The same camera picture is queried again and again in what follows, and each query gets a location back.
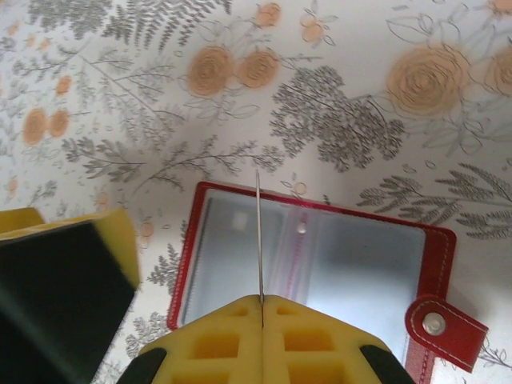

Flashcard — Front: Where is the red framed grey card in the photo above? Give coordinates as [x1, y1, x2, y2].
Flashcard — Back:
[166, 180, 490, 384]

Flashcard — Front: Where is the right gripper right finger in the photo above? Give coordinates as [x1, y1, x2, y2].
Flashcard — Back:
[262, 294, 406, 384]

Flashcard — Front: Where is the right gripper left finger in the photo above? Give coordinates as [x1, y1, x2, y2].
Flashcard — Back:
[119, 294, 266, 384]

